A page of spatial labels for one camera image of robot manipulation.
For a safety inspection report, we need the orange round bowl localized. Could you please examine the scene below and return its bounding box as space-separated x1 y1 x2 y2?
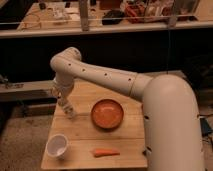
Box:
91 99 124 129

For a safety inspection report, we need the orange carrot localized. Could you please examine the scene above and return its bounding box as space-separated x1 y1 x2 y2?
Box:
92 149 120 157

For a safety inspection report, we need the wooden table board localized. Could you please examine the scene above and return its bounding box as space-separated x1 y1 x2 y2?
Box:
41 80 147 171

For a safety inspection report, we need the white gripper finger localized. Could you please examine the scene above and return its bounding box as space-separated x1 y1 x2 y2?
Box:
62 103 76 119

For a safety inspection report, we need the background workbench with clutter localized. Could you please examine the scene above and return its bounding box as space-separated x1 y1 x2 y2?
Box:
0 0 213 38

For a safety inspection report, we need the black object on workbench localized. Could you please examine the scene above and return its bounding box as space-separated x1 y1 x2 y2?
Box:
102 10 124 25

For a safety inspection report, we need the white cup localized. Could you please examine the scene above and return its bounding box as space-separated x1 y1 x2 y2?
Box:
46 134 68 159

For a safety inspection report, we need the metal vertical post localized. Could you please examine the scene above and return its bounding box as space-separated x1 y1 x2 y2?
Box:
78 0 89 31

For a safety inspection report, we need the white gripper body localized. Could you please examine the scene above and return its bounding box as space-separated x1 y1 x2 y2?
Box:
51 79 74 106

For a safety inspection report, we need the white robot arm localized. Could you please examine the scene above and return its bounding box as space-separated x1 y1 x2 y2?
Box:
50 47 205 171

